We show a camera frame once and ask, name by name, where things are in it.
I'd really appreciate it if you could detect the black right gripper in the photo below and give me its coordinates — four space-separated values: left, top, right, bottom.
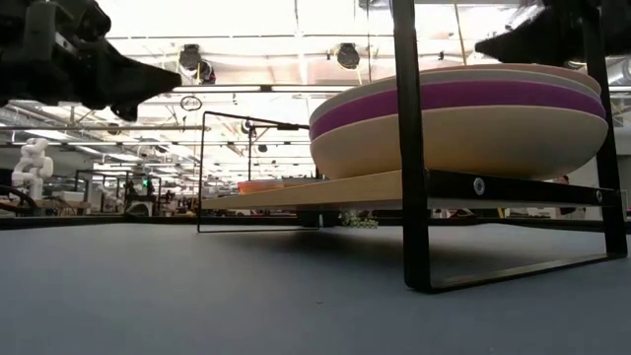
474 0 631 66

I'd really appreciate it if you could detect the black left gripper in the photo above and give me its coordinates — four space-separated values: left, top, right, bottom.
0 0 183 123

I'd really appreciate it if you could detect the salmon pink plate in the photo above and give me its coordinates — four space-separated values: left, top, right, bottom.
418 62 603 96

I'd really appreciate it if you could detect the white plate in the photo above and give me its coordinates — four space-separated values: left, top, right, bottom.
309 67 603 125

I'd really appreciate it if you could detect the purple plate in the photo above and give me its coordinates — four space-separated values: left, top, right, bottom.
309 80 607 142

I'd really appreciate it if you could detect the large beige bowl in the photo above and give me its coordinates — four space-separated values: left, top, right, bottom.
310 105 609 181

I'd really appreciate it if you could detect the orange translucent plate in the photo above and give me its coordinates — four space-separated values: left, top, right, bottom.
237 178 286 195

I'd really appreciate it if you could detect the wooden shelf with black frames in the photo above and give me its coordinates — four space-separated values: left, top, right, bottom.
196 0 629 296

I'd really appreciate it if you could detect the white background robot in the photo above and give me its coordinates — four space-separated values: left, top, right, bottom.
10 137 55 201

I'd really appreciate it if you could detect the ceiling light strip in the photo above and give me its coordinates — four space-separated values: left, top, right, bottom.
170 84 357 95

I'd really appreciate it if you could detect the blue-grey table mat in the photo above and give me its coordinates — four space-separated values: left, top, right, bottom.
0 224 631 355

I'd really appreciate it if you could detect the succulent plant in pot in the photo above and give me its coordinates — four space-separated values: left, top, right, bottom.
339 209 381 230

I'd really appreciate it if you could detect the black ceiling cable reel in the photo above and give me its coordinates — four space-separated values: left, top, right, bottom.
177 43 217 86
336 42 362 71

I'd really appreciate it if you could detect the yellow hanging cable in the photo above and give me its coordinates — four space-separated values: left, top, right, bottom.
452 0 468 66

